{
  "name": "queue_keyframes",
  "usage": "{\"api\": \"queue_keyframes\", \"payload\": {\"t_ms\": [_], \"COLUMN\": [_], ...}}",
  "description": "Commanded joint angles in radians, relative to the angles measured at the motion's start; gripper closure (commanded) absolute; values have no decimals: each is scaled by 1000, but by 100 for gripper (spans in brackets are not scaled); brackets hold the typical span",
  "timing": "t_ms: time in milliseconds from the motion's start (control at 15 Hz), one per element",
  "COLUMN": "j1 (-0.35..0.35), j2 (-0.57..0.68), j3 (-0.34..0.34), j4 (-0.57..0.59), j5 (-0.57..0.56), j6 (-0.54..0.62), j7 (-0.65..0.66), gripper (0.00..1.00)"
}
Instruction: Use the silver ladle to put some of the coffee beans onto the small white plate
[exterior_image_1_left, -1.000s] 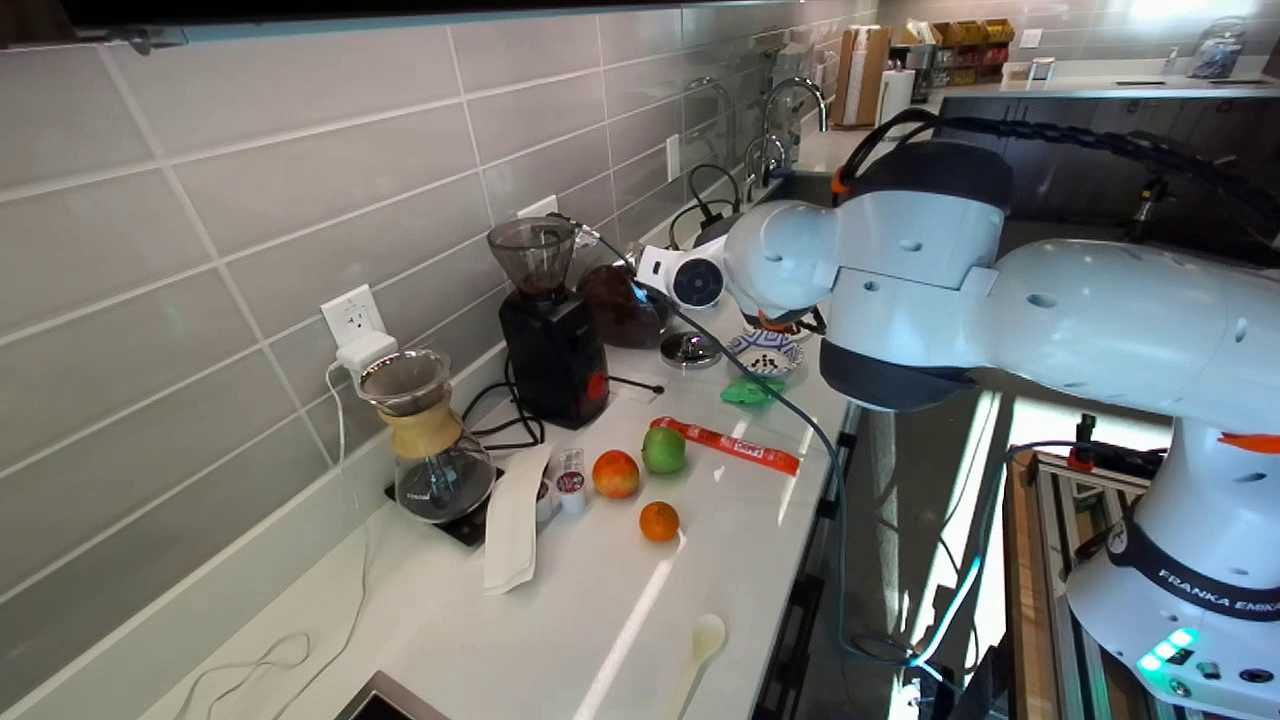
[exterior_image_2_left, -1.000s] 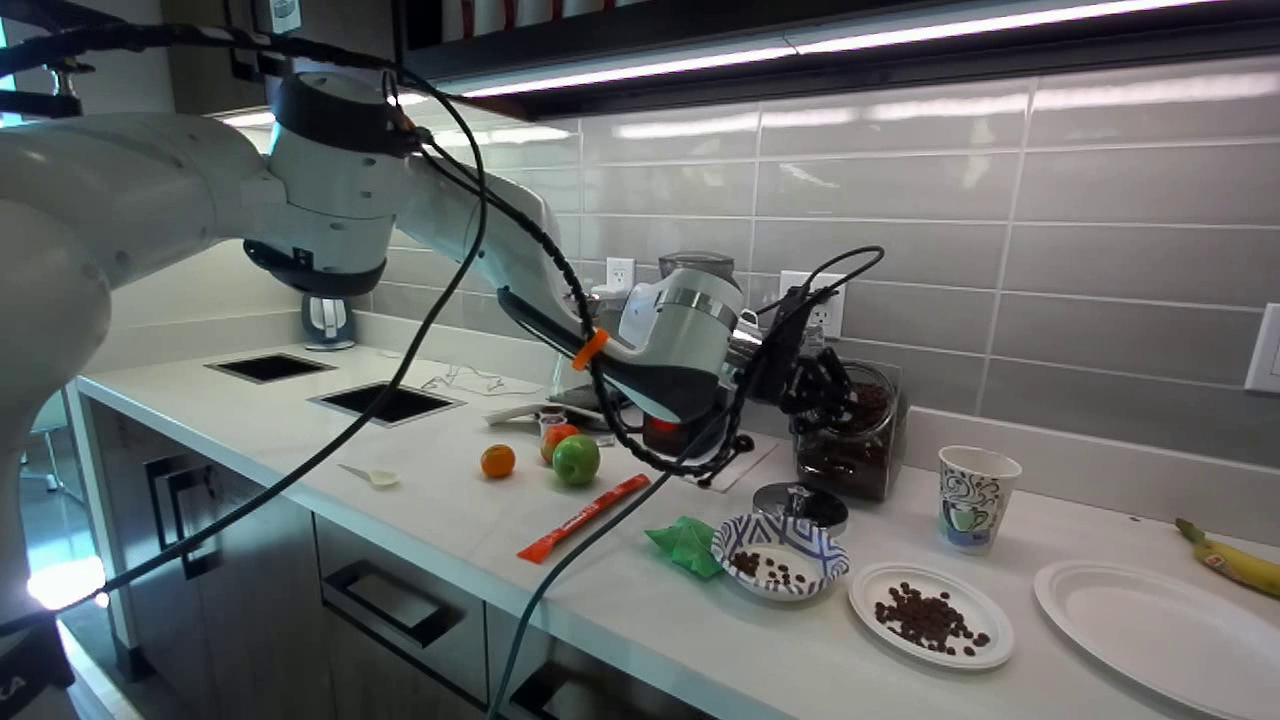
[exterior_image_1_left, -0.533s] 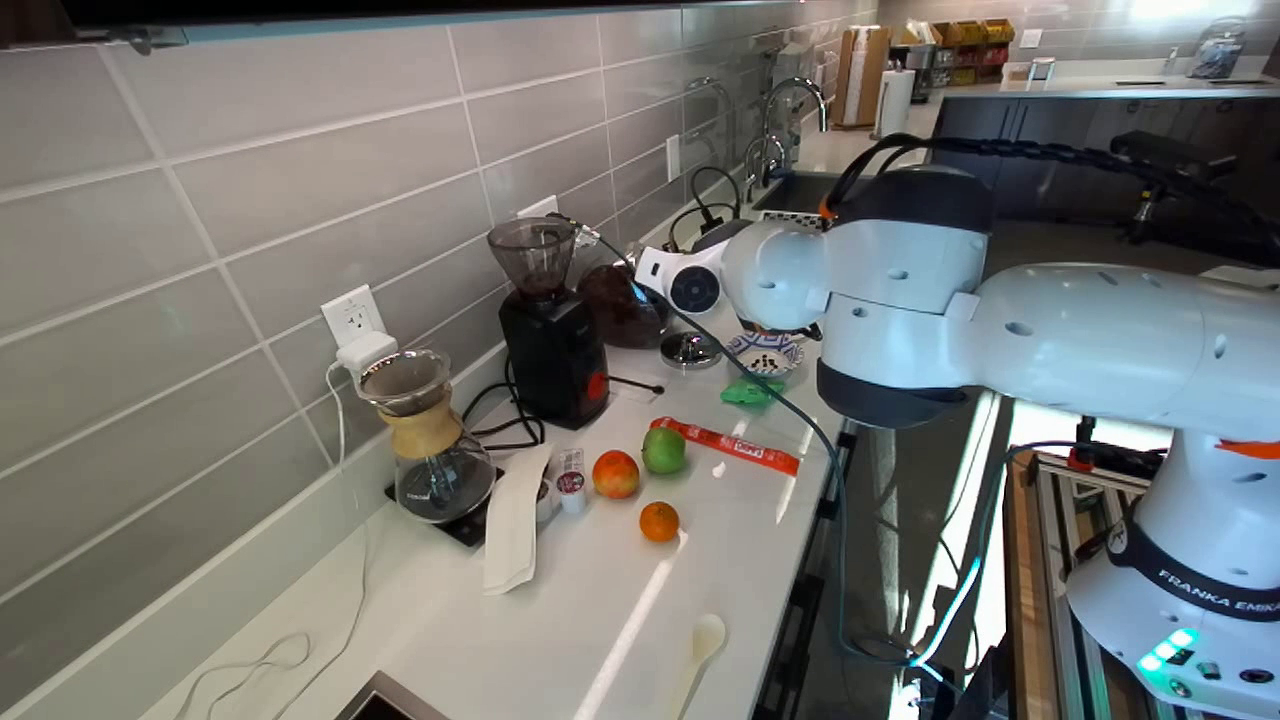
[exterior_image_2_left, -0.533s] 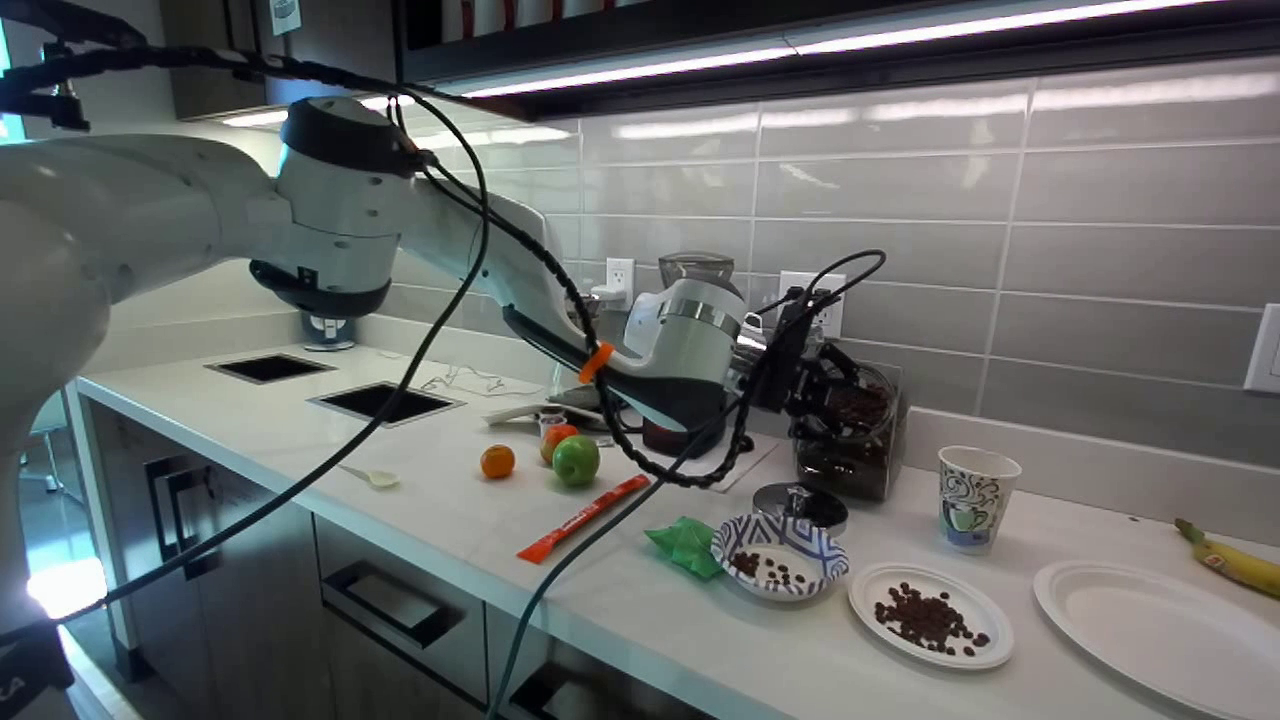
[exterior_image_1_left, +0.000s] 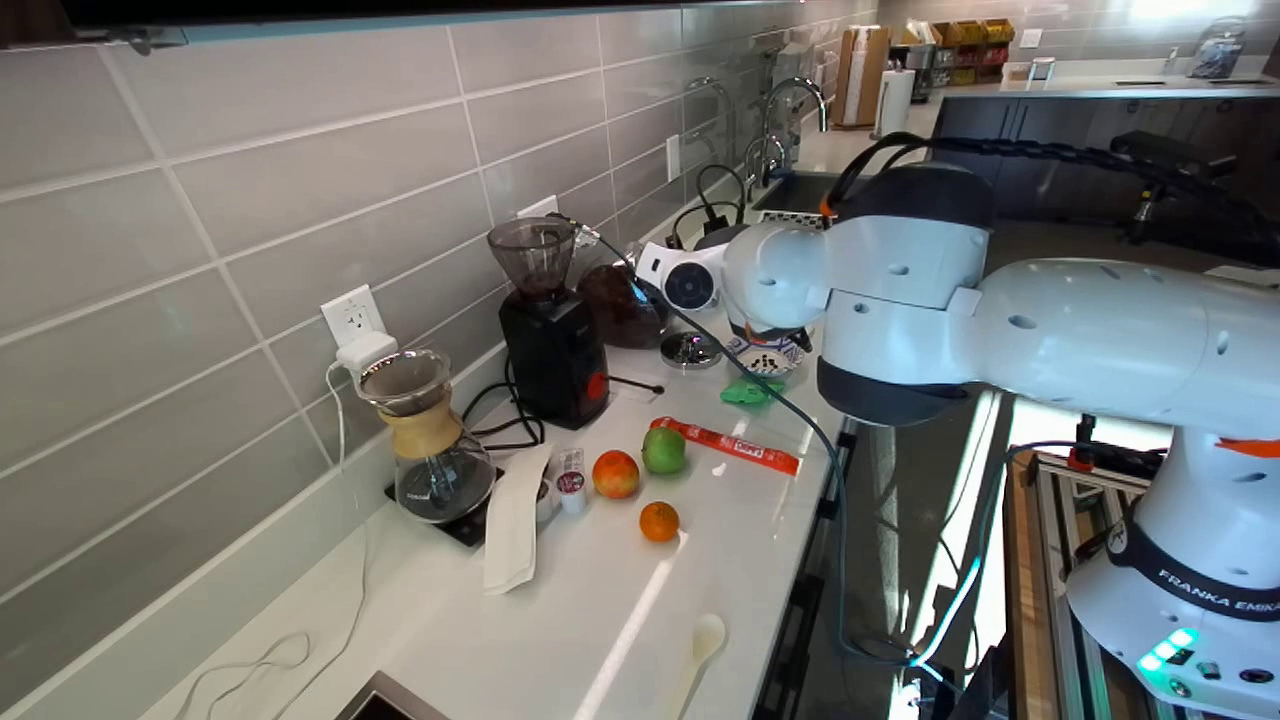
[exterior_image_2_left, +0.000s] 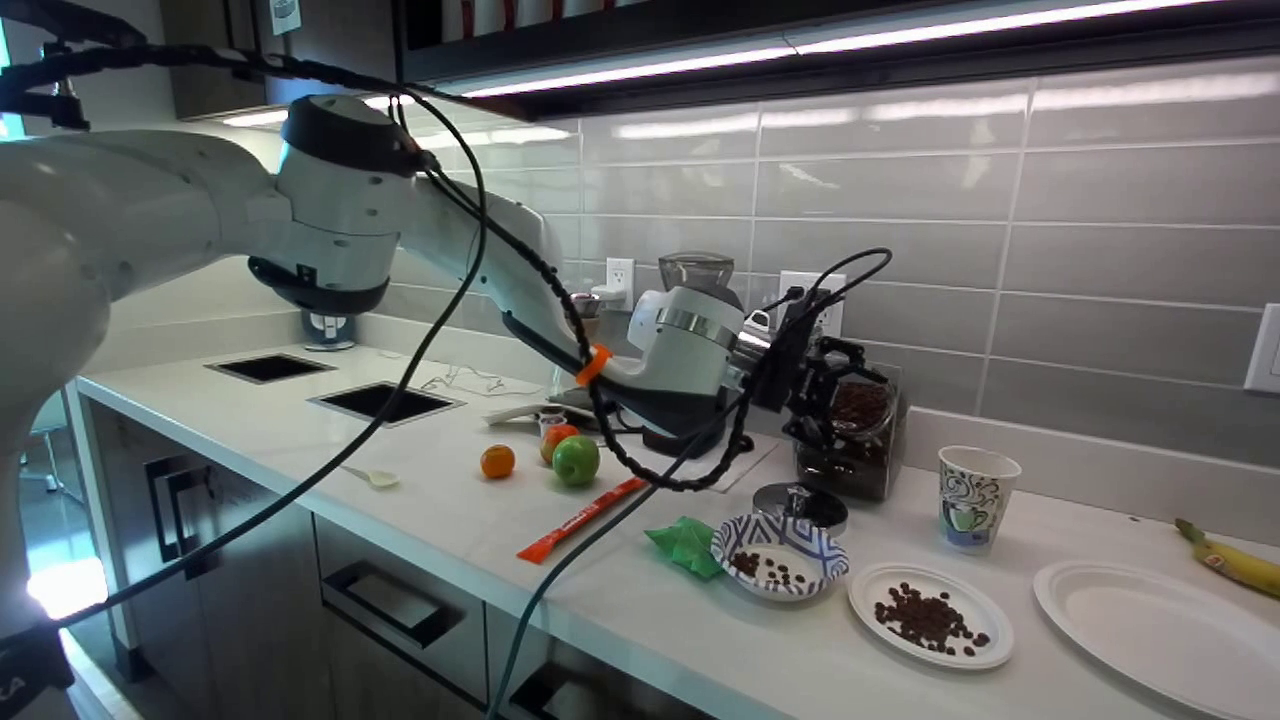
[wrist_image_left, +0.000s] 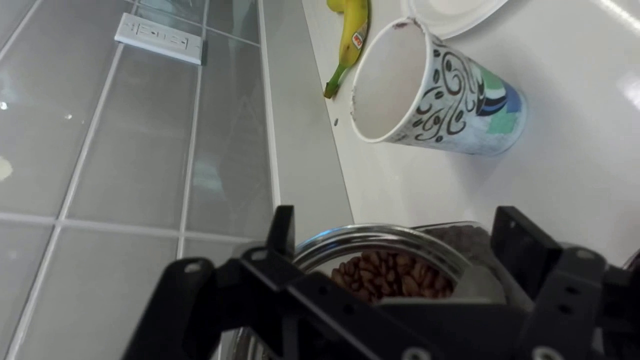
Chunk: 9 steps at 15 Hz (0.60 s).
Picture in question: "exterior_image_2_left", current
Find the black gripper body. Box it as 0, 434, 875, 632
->
772, 326, 873, 447

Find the glass jar of coffee beans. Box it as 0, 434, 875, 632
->
792, 362, 910, 506

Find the black coffee grinder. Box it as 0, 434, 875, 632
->
641, 252, 740, 461

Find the small white plate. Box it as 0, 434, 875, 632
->
845, 557, 1019, 676

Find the large white plate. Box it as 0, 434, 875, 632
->
1033, 557, 1280, 720

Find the silver jar lid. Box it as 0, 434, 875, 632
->
747, 478, 851, 537

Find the patterned paper cup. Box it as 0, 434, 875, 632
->
932, 440, 1026, 551

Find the blue patterned bowl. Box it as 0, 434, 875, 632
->
713, 510, 851, 606

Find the green crumpled packet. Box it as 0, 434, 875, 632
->
644, 515, 733, 583

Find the white outlet with charger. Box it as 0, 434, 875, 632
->
594, 252, 641, 314

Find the green apple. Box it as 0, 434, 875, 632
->
549, 433, 602, 493

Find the red-orange peach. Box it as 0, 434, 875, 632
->
536, 419, 585, 472

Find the orange flat strip packet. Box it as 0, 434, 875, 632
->
515, 472, 654, 569

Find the small orange mandarin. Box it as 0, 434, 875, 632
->
474, 440, 521, 484

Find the under-cabinet light strip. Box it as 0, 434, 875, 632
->
215, 0, 1210, 137

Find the yellow banana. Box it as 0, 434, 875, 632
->
1170, 515, 1280, 603

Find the white plastic spoon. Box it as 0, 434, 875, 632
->
334, 461, 404, 493

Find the blue and white hand blender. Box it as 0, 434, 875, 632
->
299, 308, 359, 355

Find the white wall outlet with plugs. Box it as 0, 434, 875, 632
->
772, 267, 851, 338

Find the black power cable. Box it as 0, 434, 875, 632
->
485, 434, 722, 720

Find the white charger cable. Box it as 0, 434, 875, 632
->
414, 361, 536, 402

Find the plain white wall outlet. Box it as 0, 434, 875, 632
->
1240, 300, 1280, 400

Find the black drawer handle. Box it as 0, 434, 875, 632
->
505, 658, 632, 720
319, 557, 469, 650

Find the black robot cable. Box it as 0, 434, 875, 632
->
0, 35, 901, 643

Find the black cabinet door handle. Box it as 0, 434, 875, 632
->
166, 464, 223, 583
139, 454, 191, 569

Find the black camera tripod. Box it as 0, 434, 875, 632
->
0, 0, 164, 137

